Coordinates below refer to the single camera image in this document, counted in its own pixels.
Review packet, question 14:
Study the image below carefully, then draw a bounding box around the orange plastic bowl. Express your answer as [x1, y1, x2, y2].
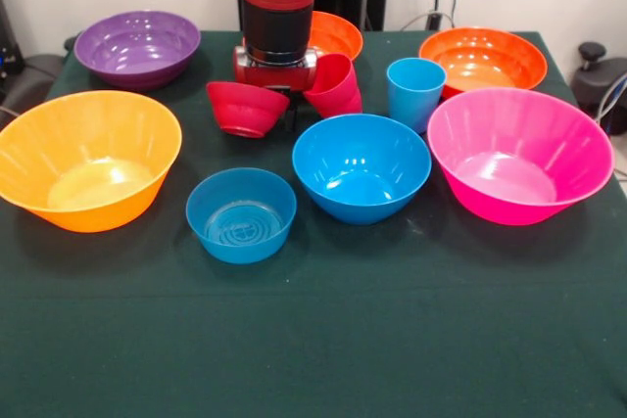
[418, 26, 549, 101]
[307, 10, 364, 65]

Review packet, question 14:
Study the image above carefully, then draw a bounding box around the blue plastic cup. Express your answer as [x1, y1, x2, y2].
[385, 57, 448, 135]

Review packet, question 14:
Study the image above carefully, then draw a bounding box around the opaque blue plastic bowl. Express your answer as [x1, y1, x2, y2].
[291, 113, 433, 226]

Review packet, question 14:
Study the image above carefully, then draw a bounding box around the large pink plastic bowl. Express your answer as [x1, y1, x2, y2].
[426, 86, 616, 227]

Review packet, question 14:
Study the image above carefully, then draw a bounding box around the small red plastic bowl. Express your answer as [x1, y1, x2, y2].
[205, 80, 291, 139]

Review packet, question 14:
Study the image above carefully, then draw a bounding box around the black round equipment with knob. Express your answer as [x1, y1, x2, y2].
[570, 41, 627, 135]

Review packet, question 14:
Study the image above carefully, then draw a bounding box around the red plastic cup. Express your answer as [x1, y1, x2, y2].
[302, 52, 363, 118]

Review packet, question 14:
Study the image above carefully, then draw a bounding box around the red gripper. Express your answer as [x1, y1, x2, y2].
[232, 45, 318, 133]

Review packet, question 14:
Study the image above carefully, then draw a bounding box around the dark green tablecloth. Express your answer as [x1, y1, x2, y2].
[0, 28, 627, 418]

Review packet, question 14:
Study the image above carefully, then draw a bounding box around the small translucent blue bowl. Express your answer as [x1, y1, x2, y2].
[185, 166, 298, 265]

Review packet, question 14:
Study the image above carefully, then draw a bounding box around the large yellow-orange plastic bowl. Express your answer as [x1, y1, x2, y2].
[0, 89, 183, 234]

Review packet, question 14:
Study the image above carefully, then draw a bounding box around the purple plastic bowl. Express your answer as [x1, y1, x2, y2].
[72, 10, 202, 92]

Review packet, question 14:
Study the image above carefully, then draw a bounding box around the black equipment box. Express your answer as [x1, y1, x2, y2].
[0, 0, 25, 101]

